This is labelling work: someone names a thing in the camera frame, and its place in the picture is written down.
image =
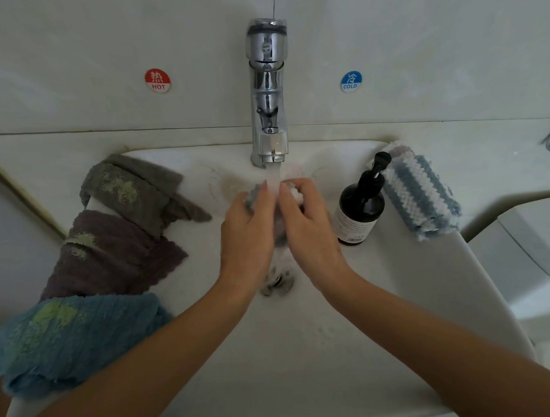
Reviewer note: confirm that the person's left hand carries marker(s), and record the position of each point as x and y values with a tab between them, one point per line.
244	243

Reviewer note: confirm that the person's right hand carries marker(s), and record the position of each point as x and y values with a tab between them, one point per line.
312	236

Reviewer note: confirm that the pink white striped cloth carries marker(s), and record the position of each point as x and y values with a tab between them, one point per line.
393	148

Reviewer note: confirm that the white ceramic sink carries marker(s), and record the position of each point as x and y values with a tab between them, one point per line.
309	358

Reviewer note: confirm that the brown cloth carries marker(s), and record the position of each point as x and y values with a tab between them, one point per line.
110	256

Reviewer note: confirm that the blue stained cloth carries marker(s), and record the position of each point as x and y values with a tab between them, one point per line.
69	340

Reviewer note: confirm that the person's left forearm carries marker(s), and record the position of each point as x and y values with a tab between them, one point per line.
117	386

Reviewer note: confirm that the person's right forearm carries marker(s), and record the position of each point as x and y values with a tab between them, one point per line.
473	352

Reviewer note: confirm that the metal sink drain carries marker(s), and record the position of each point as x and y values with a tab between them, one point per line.
277	281

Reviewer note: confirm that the black pump soap bottle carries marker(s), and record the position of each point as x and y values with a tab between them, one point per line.
361	212

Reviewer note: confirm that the chrome faucet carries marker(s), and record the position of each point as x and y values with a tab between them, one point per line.
269	90

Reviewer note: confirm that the blue round sticker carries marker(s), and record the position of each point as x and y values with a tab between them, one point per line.
351	80

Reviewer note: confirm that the red round sticker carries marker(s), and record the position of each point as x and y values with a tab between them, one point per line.
157	80

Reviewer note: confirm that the white toilet tank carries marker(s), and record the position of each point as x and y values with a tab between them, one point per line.
547	262

